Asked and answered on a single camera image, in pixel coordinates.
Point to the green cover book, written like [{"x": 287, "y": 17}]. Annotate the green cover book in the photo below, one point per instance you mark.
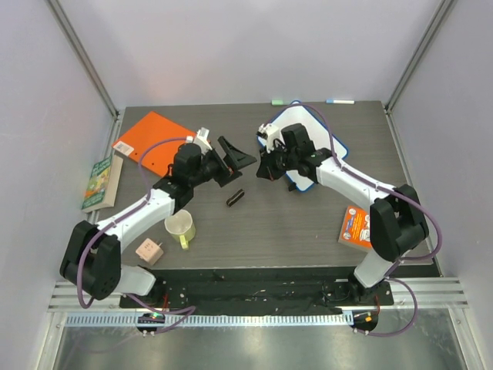
[{"x": 103, "y": 184}]

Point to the pink power adapter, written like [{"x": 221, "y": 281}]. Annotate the pink power adapter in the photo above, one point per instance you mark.
[{"x": 149, "y": 251}]

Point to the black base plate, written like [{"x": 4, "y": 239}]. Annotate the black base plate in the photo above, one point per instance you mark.
[{"x": 265, "y": 291}]

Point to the slotted cable duct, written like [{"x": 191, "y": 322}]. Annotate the slotted cable duct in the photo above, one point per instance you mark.
[{"x": 139, "y": 319}]

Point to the orange cover book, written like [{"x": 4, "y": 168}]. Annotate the orange cover book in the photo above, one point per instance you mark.
[{"x": 355, "y": 229}]

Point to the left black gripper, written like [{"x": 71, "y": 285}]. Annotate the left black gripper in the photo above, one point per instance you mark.
[{"x": 226, "y": 175}]

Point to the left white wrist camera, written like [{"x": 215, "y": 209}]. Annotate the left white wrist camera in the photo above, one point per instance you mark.
[{"x": 201, "y": 140}]

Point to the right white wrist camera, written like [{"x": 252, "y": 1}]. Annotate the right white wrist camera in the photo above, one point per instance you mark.
[{"x": 268, "y": 134}]

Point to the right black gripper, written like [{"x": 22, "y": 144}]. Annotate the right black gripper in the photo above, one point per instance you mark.
[{"x": 273, "y": 162}]

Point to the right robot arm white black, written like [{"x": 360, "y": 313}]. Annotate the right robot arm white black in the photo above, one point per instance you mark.
[{"x": 397, "y": 220}]

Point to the orange folder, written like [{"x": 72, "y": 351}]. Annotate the orange folder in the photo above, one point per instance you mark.
[{"x": 150, "y": 130}]

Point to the blue white marker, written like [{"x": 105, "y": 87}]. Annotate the blue white marker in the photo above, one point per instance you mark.
[{"x": 340, "y": 101}]

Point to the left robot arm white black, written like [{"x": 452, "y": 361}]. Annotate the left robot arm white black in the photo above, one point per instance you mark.
[{"x": 92, "y": 259}]

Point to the yellow whiteboard eraser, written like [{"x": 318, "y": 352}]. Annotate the yellow whiteboard eraser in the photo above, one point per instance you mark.
[{"x": 235, "y": 197}]

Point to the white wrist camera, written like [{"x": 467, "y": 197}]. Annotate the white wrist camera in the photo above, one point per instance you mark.
[
  {"x": 201, "y": 140},
  {"x": 268, "y": 134}
]

